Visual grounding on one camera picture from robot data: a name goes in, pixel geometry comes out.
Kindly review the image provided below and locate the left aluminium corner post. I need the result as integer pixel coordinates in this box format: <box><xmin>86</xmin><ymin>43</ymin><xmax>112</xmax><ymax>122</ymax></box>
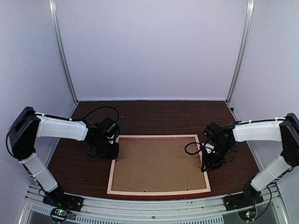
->
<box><xmin>49</xmin><ymin>0</ymin><xmax>78</xmax><ymax>104</ymax></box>

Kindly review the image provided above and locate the brown backing board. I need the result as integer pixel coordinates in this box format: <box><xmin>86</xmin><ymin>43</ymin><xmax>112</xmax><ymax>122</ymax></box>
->
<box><xmin>111</xmin><ymin>137</ymin><xmax>207</xmax><ymax>191</ymax></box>

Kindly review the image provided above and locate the aluminium front rail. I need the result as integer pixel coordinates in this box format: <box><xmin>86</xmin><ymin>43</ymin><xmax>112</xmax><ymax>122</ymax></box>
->
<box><xmin>18</xmin><ymin>184</ymin><xmax>292</xmax><ymax>224</ymax></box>

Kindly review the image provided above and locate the aluminium corner post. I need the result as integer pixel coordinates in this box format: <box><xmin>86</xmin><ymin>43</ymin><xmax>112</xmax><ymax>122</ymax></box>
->
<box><xmin>49</xmin><ymin>0</ymin><xmax>78</xmax><ymax>104</ymax></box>
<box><xmin>225</xmin><ymin>0</ymin><xmax>255</xmax><ymax>103</ymax></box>

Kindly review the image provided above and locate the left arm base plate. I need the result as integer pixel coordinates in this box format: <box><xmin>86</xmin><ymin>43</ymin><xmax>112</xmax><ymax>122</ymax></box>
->
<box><xmin>43</xmin><ymin>192</ymin><xmax>84</xmax><ymax>212</ymax></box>

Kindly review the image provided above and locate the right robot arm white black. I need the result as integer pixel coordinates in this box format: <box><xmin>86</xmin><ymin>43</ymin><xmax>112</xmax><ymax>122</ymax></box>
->
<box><xmin>200</xmin><ymin>113</ymin><xmax>299</xmax><ymax>206</ymax></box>

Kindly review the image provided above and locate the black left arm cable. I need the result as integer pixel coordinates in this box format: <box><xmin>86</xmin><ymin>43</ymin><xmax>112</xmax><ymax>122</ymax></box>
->
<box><xmin>79</xmin><ymin>106</ymin><xmax>120</xmax><ymax>124</ymax></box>

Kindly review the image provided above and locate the round led board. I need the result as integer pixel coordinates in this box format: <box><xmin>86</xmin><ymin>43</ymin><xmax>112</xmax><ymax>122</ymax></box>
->
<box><xmin>238</xmin><ymin>209</ymin><xmax>257</xmax><ymax>222</ymax></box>
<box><xmin>50</xmin><ymin>208</ymin><xmax>69</xmax><ymax>222</ymax></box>

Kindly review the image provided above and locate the left round led board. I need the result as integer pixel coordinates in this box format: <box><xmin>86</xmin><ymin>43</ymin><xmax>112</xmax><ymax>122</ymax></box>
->
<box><xmin>50</xmin><ymin>208</ymin><xmax>69</xmax><ymax>222</ymax></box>

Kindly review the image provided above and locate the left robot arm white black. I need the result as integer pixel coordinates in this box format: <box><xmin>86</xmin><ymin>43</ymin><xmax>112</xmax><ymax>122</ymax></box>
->
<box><xmin>5</xmin><ymin>106</ymin><xmax>121</xmax><ymax>207</ymax></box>

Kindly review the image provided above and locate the right aluminium corner post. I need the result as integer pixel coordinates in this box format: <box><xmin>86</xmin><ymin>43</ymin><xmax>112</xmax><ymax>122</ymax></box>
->
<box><xmin>225</xmin><ymin>0</ymin><xmax>255</xmax><ymax>103</ymax></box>

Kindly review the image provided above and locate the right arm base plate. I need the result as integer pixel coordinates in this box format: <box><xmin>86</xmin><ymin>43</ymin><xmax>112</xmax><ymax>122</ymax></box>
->
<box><xmin>223</xmin><ymin>193</ymin><xmax>263</xmax><ymax>211</ymax></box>

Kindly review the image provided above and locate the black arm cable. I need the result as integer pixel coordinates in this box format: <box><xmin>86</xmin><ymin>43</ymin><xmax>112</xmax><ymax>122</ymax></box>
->
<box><xmin>79</xmin><ymin>106</ymin><xmax>120</xmax><ymax>124</ymax></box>
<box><xmin>184</xmin><ymin>142</ymin><xmax>204</xmax><ymax>156</ymax></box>

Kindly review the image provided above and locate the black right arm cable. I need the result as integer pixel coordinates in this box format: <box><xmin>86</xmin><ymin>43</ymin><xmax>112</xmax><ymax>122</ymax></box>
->
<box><xmin>184</xmin><ymin>142</ymin><xmax>204</xmax><ymax>156</ymax></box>

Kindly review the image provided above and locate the right round led board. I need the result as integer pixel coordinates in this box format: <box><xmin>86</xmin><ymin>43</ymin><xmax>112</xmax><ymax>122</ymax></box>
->
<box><xmin>238</xmin><ymin>209</ymin><xmax>257</xmax><ymax>222</ymax></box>

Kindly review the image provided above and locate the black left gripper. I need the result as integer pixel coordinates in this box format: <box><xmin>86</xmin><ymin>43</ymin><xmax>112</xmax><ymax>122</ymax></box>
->
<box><xmin>92</xmin><ymin>137</ymin><xmax>120</xmax><ymax>159</ymax></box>

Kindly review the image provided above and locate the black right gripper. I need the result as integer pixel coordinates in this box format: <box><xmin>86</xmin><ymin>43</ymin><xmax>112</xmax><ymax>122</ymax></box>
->
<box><xmin>202</xmin><ymin>141</ymin><xmax>233</xmax><ymax>172</ymax></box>

